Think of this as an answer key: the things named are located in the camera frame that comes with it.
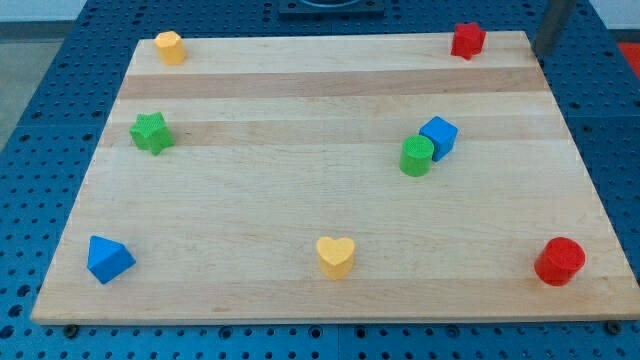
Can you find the red star block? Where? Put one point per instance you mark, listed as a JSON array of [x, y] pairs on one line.
[[468, 40]]

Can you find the green star block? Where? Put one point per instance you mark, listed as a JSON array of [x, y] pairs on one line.
[[150, 132]]

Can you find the wooden board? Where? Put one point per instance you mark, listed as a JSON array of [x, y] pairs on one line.
[[279, 141]]

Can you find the yellow heart block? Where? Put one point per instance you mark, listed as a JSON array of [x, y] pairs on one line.
[[335, 256]]

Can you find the green cylinder block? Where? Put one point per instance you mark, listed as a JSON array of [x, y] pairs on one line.
[[416, 155]]

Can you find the blue cube block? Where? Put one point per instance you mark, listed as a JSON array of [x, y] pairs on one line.
[[442, 134]]

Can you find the yellow hexagon block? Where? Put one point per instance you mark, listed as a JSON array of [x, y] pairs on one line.
[[170, 48]]

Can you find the blue triangle block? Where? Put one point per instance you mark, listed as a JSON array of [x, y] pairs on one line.
[[107, 259]]

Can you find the red cylinder block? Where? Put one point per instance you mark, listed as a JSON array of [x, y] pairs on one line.
[[559, 261]]

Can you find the grey metal pusher rod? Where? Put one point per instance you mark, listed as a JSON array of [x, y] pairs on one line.
[[555, 18]]

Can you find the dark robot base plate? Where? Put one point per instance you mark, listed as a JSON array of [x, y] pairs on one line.
[[330, 7]]

